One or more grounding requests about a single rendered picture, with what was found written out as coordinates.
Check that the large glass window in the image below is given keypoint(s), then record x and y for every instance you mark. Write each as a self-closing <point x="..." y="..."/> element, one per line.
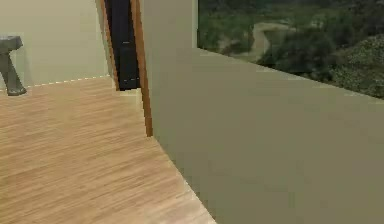
<point x="293" y="40"/>

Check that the brown wooden door frame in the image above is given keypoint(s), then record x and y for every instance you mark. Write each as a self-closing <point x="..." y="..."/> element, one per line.
<point x="142" y="66"/>

